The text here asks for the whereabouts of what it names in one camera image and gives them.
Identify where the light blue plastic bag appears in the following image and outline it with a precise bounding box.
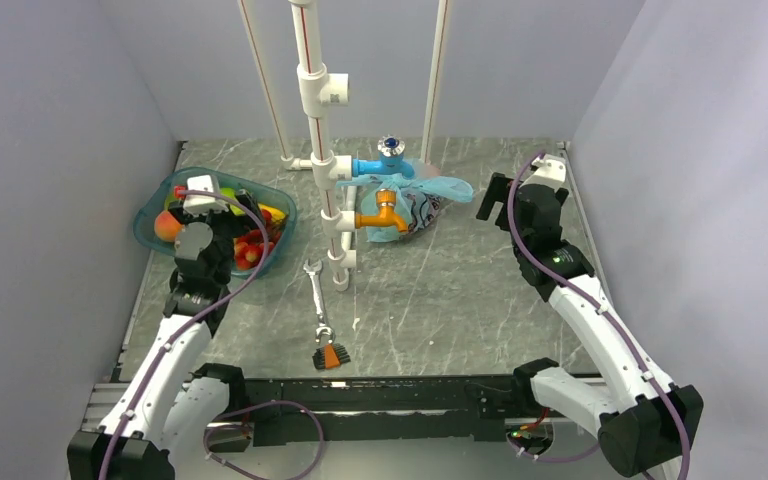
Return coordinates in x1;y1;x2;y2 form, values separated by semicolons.
337;174;474;243

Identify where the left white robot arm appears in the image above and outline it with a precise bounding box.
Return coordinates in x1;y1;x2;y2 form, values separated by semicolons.
67;187;267;479

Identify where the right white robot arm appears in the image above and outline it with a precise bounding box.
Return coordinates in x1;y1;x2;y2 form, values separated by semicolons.
476;173;704;479

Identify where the fake strawberries bunch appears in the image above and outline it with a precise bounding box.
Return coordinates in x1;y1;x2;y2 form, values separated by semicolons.
234;228;283;271

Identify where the fake peach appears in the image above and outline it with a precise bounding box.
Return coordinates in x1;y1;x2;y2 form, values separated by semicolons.
153;210;183;243

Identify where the fake green pear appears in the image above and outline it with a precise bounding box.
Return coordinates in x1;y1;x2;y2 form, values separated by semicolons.
219;188;247;217

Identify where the fake yellow banana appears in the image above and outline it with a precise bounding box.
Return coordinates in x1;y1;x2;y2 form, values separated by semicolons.
259;204;287;225

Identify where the teal plastic fruit basket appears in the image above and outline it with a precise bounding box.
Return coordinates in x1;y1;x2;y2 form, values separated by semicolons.
132;167;298;278

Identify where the silver combination wrench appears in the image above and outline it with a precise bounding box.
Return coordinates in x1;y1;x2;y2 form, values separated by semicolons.
302;260;336;344

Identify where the orange plastic faucet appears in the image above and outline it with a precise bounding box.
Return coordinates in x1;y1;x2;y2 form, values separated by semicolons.
354;189;408;234

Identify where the blue plastic faucet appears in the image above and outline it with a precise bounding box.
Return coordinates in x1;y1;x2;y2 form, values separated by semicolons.
351;136;416;179

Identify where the black orange small brush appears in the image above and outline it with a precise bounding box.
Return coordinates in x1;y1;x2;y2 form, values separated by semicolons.
312;343;351;371

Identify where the white pvc pipe stand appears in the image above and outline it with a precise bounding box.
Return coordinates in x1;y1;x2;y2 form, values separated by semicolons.
236;0;454;293

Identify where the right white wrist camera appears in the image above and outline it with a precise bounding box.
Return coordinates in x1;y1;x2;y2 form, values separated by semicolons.
523;154;568;190

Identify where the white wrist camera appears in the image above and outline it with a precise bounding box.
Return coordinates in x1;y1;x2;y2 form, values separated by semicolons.
183;174;227;216
523;154;568;190

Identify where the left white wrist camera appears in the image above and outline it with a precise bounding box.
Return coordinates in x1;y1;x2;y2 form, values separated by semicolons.
183;174;227;216

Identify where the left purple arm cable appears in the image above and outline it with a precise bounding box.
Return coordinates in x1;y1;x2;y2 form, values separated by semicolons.
97;189;273;480

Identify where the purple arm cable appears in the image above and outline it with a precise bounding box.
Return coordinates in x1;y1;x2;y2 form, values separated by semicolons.
507;151;692;480
97;189;273;480

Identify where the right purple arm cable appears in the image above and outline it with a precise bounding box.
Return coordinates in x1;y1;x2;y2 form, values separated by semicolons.
507;151;692;480

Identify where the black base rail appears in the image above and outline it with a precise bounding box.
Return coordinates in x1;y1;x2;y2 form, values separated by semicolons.
210;374;557;450

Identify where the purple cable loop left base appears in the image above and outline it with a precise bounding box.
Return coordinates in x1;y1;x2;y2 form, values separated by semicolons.
202;400;326;480

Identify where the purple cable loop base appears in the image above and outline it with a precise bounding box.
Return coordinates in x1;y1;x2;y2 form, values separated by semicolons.
506;423;599;465
202;400;326;480

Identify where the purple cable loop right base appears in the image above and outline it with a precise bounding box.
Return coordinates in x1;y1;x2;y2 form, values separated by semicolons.
506;423;599;465

